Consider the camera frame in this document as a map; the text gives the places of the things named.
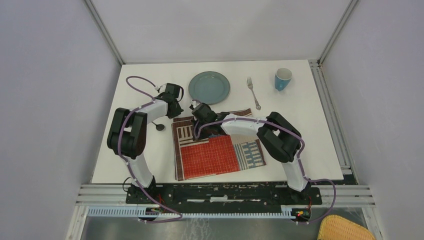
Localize black spoon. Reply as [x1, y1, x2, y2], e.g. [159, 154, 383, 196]
[151, 121, 166, 131]

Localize striped patchwork placemat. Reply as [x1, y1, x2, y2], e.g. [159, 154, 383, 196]
[171, 116, 267, 181]

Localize blue ceramic mug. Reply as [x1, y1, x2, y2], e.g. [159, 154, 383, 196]
[274, 68, 293, 92]

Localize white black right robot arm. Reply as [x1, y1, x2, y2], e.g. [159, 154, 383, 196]
[189, 100, 311, 204]

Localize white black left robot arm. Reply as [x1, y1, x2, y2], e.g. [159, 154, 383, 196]
[106, 83, 184, 204]

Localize teal ceramic plate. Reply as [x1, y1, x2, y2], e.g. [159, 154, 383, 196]
[188, 71, 231, 105]

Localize ornate silver fork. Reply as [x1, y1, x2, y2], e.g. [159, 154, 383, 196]
[246, 76, 262, 111]

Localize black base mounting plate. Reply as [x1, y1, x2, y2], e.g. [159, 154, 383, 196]
[125, 181, 323, 214]

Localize yellow woven basket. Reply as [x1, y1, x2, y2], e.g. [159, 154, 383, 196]
[317, 214, 376, 240]

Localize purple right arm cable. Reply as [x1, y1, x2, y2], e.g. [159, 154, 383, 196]
[191, 99, 337, 225]

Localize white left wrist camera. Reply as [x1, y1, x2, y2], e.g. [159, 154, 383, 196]
[154, 83, 167, 93]

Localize white slotted cable duct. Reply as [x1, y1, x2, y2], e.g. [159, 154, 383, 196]
[87, 206, 295, 220]

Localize aluminium frame rails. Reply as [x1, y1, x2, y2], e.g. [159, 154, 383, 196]
[66, 60, 383, 240]

